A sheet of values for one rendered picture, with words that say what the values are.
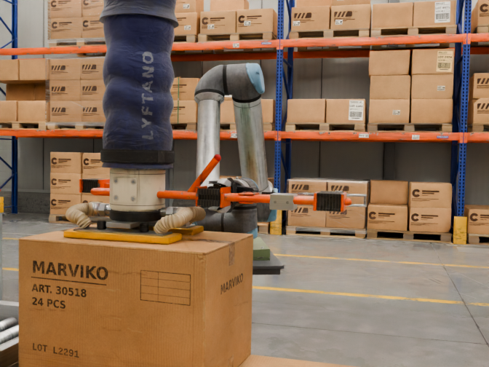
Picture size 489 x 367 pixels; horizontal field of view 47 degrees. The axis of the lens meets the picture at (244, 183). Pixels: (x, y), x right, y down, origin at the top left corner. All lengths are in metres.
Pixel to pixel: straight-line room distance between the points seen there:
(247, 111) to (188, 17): 7.39
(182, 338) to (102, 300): 0.26
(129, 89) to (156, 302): 0.61
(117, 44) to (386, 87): 7.29
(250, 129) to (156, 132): 0.63
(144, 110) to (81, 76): 8.42
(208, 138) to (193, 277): 0.71
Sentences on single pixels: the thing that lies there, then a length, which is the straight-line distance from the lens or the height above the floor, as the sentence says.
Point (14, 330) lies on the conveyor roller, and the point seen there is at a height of 0.54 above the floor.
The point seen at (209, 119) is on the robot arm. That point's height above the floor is 1.33.
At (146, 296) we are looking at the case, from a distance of 1.59.
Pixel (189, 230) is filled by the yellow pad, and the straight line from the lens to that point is 1.79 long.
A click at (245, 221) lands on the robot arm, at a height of 0.97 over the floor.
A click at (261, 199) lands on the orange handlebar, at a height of 1.07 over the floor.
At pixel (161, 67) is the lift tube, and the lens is 1.73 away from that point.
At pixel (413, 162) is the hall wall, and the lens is 10.06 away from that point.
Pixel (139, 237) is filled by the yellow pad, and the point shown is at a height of 0.96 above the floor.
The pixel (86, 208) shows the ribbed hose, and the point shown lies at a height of 1.02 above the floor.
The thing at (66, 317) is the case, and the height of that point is 0.72.
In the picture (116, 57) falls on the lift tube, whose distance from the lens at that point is 1.74.
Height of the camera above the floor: 1.19
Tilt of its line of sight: 3 degrees down
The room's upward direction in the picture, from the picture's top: 1 degrees clockwise
